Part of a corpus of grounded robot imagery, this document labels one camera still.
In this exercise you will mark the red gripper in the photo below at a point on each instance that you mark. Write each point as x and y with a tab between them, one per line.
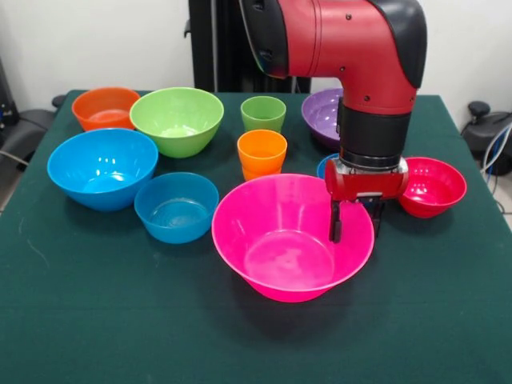
368	184

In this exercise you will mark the pink plastic bowl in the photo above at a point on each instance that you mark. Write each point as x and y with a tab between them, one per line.
280	224

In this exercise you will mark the red plastic bowl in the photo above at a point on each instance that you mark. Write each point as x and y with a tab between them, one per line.
436	188

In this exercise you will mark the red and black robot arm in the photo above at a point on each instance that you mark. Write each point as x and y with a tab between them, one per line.
340	40

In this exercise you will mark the dark blue plastic bowl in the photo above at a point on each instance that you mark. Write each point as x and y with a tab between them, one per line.
325	166

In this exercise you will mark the purple plastic bowl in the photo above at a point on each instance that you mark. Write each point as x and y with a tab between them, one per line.
320	116

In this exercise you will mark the orange plastic cup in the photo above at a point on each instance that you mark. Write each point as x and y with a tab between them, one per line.
256	173
262	154

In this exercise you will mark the green plastic cup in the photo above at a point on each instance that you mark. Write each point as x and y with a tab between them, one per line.
263	116

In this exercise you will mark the small light blue bowl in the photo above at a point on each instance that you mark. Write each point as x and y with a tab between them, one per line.
176	208

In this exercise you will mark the green plastic bowl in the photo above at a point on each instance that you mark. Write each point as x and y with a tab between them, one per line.
176	116

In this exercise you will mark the dark green tablecloth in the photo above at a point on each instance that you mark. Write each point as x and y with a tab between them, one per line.
120	304

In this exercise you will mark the large light blue bowl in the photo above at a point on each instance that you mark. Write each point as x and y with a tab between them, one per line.
100	168

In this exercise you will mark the orange plastic bowl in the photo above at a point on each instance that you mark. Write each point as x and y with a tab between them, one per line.
96	106

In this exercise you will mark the black electronic device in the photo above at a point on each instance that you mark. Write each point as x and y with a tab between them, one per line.
6	112

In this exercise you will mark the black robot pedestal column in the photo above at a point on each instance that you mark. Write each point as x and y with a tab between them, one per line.
224	44

